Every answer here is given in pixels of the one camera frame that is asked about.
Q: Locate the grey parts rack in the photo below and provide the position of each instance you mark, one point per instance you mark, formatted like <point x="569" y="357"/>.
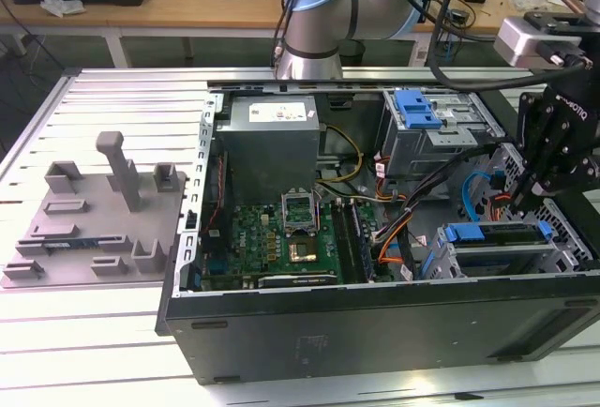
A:
<point x="108" y="219"/>

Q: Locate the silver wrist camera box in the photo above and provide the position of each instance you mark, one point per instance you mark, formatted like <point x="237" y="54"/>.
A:
<point x="513" y="41"/>

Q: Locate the hard disk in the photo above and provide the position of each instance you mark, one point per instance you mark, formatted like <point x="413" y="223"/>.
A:
<point x="464" y="232"/>

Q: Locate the wooden desk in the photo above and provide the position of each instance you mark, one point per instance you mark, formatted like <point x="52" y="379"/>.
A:
<point x="154" y="4"/>

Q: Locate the CPU socket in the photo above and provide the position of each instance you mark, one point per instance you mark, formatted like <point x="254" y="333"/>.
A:
<point x="302" y="251"/>

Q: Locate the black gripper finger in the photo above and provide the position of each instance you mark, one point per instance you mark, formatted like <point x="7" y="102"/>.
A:
<point x="534" y="144"/>
<point x="562" y="182"/>

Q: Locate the black RAM stick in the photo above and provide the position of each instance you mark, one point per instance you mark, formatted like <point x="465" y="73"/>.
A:
<point x="344" y="243"/>
<point x="362" y="247"/>

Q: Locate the black expansion card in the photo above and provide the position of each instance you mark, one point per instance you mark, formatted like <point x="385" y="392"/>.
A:
<point x="300" y="280"/>

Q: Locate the crumpled white paper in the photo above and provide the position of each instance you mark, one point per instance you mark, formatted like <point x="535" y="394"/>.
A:
<point x="61" y="4"/>

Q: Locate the blue plastic cage latch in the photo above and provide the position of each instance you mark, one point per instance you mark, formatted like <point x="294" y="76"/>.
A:
<point x="417" y="114"/>

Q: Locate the green motherboard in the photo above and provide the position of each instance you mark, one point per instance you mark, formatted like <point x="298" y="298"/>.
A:
<point x="253" y="247"/>

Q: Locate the thin metal locking lever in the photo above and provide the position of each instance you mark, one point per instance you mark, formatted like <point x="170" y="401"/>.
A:
<point x="319" y="215"/>

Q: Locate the metal disk bay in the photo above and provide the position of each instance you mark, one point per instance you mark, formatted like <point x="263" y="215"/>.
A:
<point x="506" y="249"/>

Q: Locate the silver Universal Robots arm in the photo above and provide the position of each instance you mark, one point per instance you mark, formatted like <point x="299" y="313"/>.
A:
<point x="319" y="18"/>

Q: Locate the RAM stick with blue label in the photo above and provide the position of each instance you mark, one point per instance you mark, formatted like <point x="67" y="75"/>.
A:
<point x="70" y="241"/>

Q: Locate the grey power supply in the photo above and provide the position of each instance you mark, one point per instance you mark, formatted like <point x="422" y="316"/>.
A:
<point x="267" y="154"/>

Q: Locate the white barcode label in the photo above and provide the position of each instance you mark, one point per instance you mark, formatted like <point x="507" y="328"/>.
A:
<point x="421" y="54"/>

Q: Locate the black PC case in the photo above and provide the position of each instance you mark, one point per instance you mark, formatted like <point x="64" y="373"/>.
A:
<point x="375" y="332"/>

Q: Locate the metal drive cage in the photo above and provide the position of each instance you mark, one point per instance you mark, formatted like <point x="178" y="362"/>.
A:
<point x="422" y="154"/>

